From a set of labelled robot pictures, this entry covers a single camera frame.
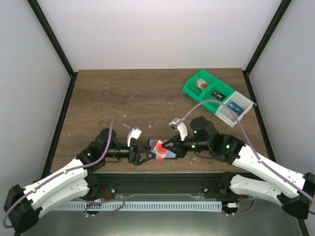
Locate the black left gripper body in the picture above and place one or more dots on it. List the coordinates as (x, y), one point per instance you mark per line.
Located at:
(133, 154)

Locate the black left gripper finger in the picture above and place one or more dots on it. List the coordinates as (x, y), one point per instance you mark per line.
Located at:
(142, 145)
(145, 157)

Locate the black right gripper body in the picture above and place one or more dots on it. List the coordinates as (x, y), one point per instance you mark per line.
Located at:
(179, 147)

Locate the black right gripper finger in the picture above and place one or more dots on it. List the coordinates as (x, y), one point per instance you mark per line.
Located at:
(171, 143)
(173, 152)

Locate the black leather card holder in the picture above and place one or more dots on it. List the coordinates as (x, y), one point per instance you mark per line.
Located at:
(152, 143)

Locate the red credit card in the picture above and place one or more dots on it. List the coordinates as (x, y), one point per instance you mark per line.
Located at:
(159, 151)

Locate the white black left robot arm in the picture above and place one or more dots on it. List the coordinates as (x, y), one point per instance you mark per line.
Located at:
(24, 206)

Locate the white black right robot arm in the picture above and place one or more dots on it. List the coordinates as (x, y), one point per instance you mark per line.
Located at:
(292, 191)

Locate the dark green card in bin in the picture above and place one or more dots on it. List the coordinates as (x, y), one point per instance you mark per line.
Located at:
(218, 96)

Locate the blue card in bin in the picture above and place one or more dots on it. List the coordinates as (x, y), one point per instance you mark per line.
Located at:
(235, 108)

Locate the red white card in bin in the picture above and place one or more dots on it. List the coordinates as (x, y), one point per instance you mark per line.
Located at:
(201, 84)

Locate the green plastic bin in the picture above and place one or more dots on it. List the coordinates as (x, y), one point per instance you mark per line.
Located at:
(194, 92)
(206, 95)

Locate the white plastic bin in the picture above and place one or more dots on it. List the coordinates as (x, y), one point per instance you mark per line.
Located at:
(239, 104)

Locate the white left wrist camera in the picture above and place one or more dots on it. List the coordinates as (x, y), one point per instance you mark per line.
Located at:
(133, 134)

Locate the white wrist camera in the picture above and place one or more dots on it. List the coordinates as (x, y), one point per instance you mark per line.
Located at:
(133, 134)
(178, 126)

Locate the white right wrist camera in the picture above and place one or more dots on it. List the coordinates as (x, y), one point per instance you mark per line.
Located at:
(178, 126)

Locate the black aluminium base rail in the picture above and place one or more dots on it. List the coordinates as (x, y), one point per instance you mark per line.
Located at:
(160, 183)

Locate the white slotted cable duct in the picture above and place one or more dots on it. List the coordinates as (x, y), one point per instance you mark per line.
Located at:
(144, 206)

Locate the black frame post right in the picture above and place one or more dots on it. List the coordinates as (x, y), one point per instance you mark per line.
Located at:
(281, 10)

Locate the black frame post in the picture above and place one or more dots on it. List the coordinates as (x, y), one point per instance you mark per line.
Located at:
(37, 10)
(281, 10)

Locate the black frame post left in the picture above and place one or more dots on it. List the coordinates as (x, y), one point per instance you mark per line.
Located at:
(37, 10)

